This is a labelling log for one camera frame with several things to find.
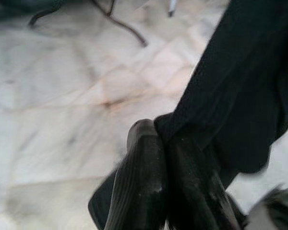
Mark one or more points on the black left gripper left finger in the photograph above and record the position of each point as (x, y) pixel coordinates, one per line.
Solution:
(141, 177)

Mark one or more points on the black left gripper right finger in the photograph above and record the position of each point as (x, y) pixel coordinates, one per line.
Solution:
(194, 191)

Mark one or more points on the black printed T-shirt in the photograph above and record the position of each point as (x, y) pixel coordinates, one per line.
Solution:
(237, 83)

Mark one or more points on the marble table red edge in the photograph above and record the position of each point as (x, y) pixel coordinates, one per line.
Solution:
(124, 24)

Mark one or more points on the silver metal clothes rack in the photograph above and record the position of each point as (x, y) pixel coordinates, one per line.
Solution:
(172, 7)

